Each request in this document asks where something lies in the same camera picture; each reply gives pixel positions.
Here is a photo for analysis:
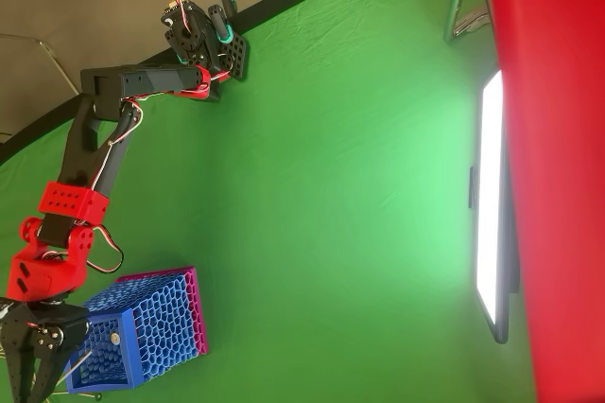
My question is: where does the blue and pink lattice basket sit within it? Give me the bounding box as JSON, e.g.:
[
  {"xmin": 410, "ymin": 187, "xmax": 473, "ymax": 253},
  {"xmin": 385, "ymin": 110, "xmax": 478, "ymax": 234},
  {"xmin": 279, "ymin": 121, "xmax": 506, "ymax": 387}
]
[{"xmin": 61, "ymin": 264, "xmax": 210, "ymax": 394}]

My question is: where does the green cloth with black rim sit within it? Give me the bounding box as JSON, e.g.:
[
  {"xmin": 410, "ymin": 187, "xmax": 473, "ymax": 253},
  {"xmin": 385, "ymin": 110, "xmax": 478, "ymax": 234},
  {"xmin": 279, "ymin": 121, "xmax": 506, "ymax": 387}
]
[{"xmin": 0, "ymin": 0, "xmax": 538, "ymax": 403}]

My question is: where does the black flat light panel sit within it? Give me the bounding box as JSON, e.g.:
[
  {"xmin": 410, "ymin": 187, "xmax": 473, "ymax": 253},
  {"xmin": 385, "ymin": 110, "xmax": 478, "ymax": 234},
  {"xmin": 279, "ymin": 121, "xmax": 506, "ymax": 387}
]
[{"xmin": 467, "ymin": 69, "xmax": 521, "ymax": 345}]

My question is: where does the blurred red panel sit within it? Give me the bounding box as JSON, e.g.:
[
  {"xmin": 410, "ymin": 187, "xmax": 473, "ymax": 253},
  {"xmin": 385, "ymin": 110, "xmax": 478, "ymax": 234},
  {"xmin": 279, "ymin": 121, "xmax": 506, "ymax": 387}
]
[{"xmin": 481, "ymin": 0, "xmax": 605, "ymax": 403}]

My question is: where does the red white servo cable loop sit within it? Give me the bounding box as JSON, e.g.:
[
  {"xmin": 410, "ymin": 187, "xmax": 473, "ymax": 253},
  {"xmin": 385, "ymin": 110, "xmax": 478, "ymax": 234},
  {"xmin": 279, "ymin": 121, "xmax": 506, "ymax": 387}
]
[{"xmin": 84, "ymin": 224, "xmax": 126, "ymax": 276}]

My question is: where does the thin metal tube frame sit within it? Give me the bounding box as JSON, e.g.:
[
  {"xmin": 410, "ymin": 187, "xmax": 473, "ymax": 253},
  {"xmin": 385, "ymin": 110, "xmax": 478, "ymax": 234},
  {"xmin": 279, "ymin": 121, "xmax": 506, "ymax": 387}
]
[{"xmin": 0, "ymin": 32, "xmax": 82, "ymax": 96}]

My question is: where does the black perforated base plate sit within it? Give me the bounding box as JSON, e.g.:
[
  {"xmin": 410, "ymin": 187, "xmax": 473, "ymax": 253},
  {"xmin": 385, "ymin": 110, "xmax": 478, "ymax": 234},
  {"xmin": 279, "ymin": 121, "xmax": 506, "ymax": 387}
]
[{"xmin": 218, "ymin": 32, "xmax": 251, "ymax": 82}]

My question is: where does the black clamp with teal ring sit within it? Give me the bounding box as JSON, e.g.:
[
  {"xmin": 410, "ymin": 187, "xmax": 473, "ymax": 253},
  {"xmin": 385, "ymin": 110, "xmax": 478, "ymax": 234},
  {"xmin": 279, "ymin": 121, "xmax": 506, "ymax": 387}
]
[{"xmin": 207, "ymin": 0, "xmax": 237, "ymax": 45}]

